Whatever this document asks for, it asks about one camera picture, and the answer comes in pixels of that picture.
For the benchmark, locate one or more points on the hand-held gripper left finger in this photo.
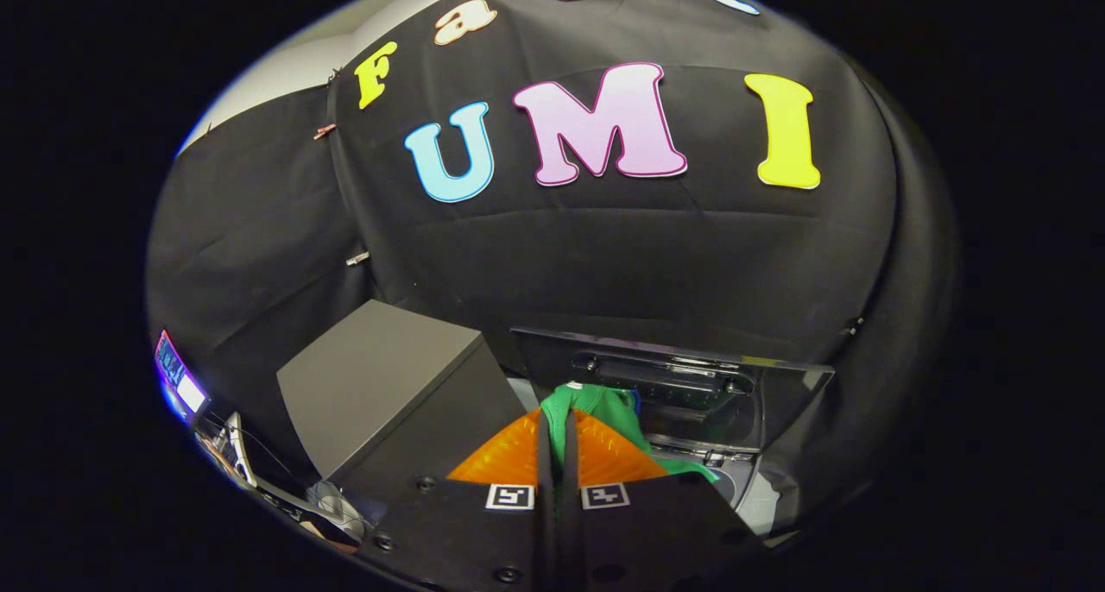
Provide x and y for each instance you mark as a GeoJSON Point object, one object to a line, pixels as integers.
{"type": "Point", "coordinates": [546, 462]}

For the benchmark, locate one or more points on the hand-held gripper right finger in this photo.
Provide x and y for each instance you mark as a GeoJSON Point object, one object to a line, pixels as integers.
{"type": "Point", "coordinates": [569, 462]}

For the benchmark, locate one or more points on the green polo shirt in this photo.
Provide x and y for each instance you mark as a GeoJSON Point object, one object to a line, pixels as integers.
{"type": "Point", "coordinates": [604, 411]}

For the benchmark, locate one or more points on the grey washing machine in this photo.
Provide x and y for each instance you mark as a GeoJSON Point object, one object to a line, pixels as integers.
{"type": "Point", "coordinates": [747, 488]}

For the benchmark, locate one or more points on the grey cabinet box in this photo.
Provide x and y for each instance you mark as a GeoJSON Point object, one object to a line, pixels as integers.
{"type": "Point", "coordinates": [380, 385]}

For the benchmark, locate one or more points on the black backdrop cloth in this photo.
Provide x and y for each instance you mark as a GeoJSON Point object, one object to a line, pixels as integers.
{"type": "Point", "coordinates": [604, 247]}

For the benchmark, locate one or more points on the small white clip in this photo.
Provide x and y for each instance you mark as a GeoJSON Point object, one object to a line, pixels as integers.
{"type": "Point", "coordinates": [357, 258]}

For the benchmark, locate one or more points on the small black clip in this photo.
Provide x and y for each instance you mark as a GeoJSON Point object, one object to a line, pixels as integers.
{"type": "Point", "coordinates": [855, 324]}

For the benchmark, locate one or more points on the lit monitor screen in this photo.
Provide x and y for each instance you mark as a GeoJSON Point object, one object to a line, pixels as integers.
{"type": "Point", "coordinates": [177, 376]}

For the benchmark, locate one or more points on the small red clip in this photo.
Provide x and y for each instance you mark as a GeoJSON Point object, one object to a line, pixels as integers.
{"type": "Point", "coordinates": [325, 131]}

